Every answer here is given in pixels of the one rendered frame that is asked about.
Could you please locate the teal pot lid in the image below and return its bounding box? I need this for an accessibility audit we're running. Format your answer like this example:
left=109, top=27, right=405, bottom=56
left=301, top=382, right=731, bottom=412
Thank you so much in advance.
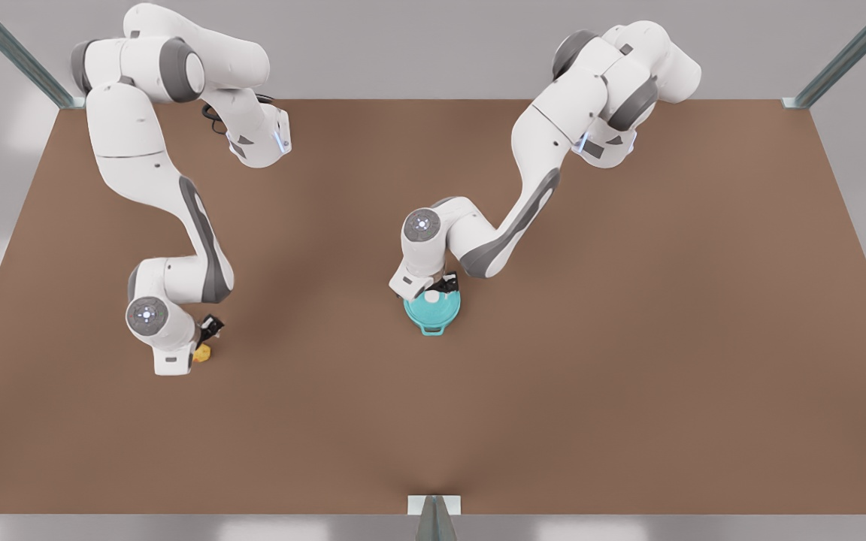
left=405, top=291, right=462, bottom=322

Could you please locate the teal pot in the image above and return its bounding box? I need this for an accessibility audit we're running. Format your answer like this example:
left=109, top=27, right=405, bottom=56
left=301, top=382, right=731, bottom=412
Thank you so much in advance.
left=404, top=292, right=462, bottom=337

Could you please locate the black cable loop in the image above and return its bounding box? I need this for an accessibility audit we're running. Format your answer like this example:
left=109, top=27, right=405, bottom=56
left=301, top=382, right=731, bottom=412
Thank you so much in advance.
left=201, top=94, right=276, bottom=136

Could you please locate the silver frame post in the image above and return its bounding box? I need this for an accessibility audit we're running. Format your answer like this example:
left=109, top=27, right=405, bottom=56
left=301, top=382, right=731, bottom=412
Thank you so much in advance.
left=781, top=0, right=866, bottom=110
left=0, top=0, right=86, bottom=110
left=408, top=495, right=462, bottom=541

